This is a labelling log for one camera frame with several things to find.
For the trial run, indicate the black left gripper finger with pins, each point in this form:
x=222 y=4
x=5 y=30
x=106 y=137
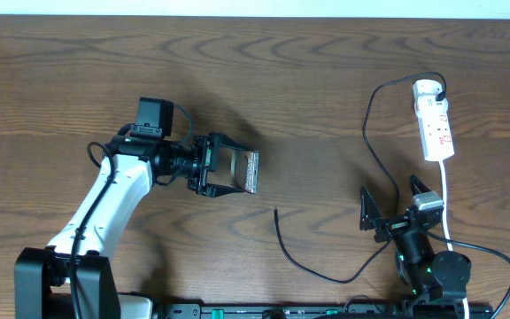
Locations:
x=216 y=190
x=223 y=141

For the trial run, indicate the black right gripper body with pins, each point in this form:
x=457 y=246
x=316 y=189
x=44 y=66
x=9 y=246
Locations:
x=398 y=224

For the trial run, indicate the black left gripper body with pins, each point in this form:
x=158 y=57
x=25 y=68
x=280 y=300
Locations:
x=204 y=164

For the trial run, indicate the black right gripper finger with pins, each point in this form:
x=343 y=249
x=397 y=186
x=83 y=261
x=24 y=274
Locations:
x=370 y=216
x=417 y=186

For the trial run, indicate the Samsung Galaxy smartphone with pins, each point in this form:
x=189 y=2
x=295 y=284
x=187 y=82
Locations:
x=245 y=171

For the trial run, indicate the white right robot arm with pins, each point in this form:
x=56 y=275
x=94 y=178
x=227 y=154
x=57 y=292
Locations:
x=436 y=278

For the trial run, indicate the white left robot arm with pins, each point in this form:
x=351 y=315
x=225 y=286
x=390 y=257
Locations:
x=72 y=276

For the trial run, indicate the white charger plug adapter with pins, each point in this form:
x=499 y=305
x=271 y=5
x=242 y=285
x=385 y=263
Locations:
x=428 y=93

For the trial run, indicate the white power strip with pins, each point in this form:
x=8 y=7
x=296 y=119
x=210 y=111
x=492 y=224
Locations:
x=434 y=126

